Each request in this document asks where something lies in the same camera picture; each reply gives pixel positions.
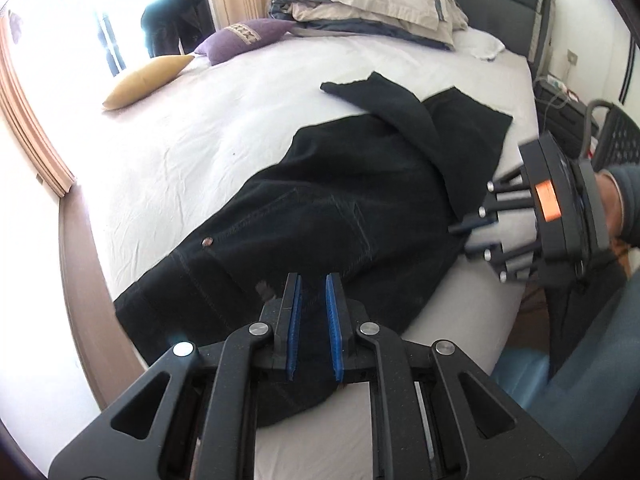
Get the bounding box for beige grey folded duvet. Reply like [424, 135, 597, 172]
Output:
[269, 0, 469, 50]

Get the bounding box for dark grey headboard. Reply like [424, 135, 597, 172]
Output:
[456, 0, 553, 76]

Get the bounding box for yellow cushion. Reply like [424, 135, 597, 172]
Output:
[102, 54, 194, 110]

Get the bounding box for black mesh chair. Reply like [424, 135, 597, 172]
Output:
[579, 99, 640, 171]

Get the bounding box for white pillow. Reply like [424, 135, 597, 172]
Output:
[452, 27, 506, 62]

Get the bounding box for black pants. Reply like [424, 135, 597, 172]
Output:
[113, 71, 514, 428]

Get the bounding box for white bed mattress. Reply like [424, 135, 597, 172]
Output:
[80, 36, 538, 479]

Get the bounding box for black bedside table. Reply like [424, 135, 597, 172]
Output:
[533, 78, 587, 158]

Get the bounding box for person right hand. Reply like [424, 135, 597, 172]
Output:
[596, 171, 624, 238]

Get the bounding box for purple cushion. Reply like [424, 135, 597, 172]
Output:
[193, 18, 294, 65]

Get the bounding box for person blue jeans leg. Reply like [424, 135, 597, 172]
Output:
[491, 281, 639, 479]

